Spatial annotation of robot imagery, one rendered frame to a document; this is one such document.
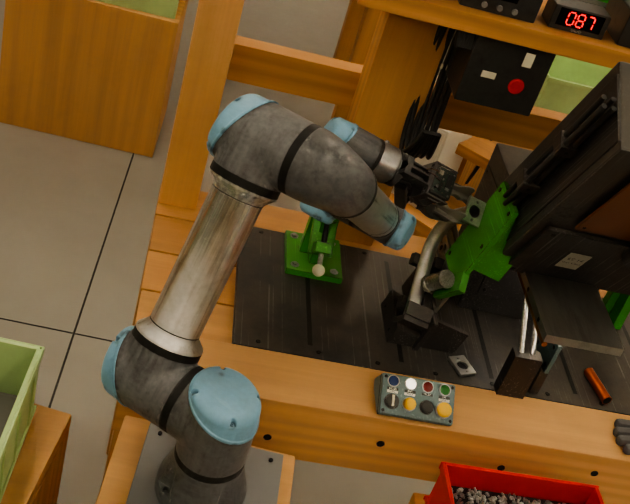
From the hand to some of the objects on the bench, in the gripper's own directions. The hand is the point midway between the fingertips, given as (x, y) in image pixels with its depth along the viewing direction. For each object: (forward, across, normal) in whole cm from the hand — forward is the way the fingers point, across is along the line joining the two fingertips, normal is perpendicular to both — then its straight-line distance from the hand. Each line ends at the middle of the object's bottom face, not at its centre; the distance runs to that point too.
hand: (467, 211), depth 196 cm
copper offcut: (+45, -22, +2) cm, 50 cm away
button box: (+4, -43, +4) cm, 44 cm away
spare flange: (+15, -28, +8) cm, 33 cm away
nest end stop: (+3, -26, +13) cm, 29 cm away
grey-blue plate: (+30, -26, +4) cm, 39 cm away
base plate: (+22, -17, +19) cm, 34 cm away
